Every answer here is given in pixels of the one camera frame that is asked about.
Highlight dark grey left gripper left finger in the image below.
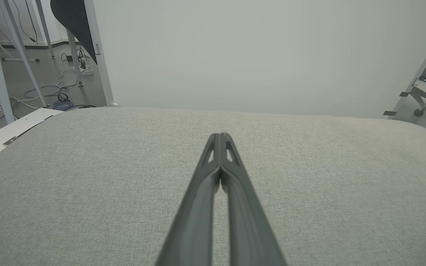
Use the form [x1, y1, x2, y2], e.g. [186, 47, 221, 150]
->
[155, 133, 221, 266]

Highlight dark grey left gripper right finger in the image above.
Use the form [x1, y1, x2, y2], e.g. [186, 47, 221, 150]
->
[220, 133, 287, 266]

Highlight white backdrop panel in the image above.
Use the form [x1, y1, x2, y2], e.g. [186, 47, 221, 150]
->
[94, 0, 426, 119]

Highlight thin grey metal leg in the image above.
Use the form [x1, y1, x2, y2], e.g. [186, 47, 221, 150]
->
[35, 0, 55, 60]
[67, 30, 84, 88]

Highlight white flat board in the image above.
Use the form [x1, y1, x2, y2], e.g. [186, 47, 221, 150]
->
[0, 107, 64, 169]

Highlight dark wheeled stand base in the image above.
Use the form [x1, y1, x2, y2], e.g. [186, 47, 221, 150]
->
[407, 85, 426, 117]

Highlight slanted grey metal brace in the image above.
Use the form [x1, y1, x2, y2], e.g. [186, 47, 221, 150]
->
[0, 0, 50, 108]

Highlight blue coiled cable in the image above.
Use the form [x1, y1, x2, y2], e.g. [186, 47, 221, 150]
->
[52, 99, 74, 111]

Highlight white floor cable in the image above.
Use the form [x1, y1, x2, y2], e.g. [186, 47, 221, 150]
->
[9, 68, 79, 110]

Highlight black hanging cable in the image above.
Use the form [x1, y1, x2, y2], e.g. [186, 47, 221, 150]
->
[11, 0, 38, 43]

